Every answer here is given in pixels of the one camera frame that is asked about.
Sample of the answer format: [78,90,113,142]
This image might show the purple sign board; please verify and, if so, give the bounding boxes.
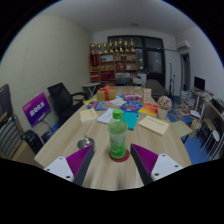
[22,92,52,128]

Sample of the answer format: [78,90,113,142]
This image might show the pink box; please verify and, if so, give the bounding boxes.
[123,93,143,102]

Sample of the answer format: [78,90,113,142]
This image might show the black computer monitor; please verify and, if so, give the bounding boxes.
[193,76,206,93]

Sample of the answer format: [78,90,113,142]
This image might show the white booklet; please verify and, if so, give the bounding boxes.
[96,107,116,125]

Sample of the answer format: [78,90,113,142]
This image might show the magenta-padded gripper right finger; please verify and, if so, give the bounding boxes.
[129,143,184,186]

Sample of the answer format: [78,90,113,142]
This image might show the small round white table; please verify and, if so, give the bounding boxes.
[82,82,101,99]

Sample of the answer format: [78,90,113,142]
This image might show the grey armchair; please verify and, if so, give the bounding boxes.
[145,78,167,99]

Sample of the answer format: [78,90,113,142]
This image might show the flat round red coaster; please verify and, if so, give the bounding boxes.
[109,148,131,163]

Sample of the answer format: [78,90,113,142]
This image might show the book pile on floor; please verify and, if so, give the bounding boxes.
[176,90,202,123]

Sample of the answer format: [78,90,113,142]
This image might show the blue red book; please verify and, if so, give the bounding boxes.
[119,100,144,114]

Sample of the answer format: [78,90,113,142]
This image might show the standing beige card box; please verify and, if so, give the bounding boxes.
[142,87,153,104]

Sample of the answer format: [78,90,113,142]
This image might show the white paper sheet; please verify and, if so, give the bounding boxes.
[108,96,127,107]

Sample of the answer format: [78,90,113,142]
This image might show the potted flowers in white pot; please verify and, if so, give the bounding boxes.
[156,95,173,120]

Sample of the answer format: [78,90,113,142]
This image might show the orange yellow book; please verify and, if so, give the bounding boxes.
[137,102,160,117]

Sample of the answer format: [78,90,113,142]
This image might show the small beige book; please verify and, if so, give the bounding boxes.
[79,107,100,125]

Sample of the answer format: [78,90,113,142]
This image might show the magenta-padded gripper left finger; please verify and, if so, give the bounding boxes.
[43,144,95,187]

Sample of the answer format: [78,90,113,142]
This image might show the yellow gift box red ribbon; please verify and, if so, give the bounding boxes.
[96,84,117,102]

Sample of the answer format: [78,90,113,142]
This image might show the large beige envelope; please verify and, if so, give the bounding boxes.
[137,114,171,137]

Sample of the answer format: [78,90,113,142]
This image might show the white round stool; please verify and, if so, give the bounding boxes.
[203,129,222,155]

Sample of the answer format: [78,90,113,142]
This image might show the black office chair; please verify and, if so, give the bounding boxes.
[47,82,88,126]

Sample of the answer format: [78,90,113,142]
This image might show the colourful blue magazine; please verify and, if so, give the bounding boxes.
[87,100,111,111]

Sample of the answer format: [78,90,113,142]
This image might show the cluttered wooden side desk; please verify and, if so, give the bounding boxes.
[196,89,224,134]

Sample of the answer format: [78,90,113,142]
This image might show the white air conditioner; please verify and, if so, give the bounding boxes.
[176,40,192,53]

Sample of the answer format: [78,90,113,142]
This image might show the green drink bottle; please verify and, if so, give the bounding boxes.
[107,108,129,160]

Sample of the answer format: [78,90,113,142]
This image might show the dark glass door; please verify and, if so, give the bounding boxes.
[107,35,166,88]

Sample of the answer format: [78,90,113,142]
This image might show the wooden shelf unit with trophies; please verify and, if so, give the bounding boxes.
[88,38,138,84]

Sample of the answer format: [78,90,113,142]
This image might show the striped chair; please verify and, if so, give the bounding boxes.
[0,114,24,159]

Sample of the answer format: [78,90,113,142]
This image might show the small metal cup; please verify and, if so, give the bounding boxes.
[77,135,96,150]

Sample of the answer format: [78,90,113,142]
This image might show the black bag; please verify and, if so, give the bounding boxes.
[21,129,44,155]

